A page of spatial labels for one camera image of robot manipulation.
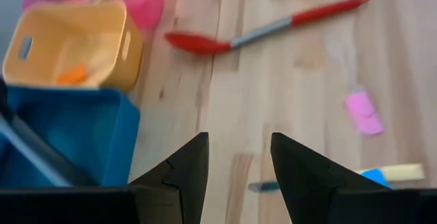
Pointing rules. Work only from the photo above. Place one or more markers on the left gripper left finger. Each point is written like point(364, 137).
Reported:
point(184, 183)

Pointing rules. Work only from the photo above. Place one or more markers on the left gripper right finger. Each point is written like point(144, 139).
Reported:
point(300, 183)

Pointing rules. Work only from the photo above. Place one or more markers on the blue plastic bin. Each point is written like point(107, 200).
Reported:
point(102, 142)

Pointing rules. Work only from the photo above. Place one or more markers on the red silicone spoon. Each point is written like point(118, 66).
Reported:
point(198, 43)

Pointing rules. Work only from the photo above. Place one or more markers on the orange plastic bin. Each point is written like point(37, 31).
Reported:
point(75, 15)

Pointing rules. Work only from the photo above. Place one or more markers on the grey-blue silicone spoon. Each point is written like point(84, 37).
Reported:
point(27, 152)

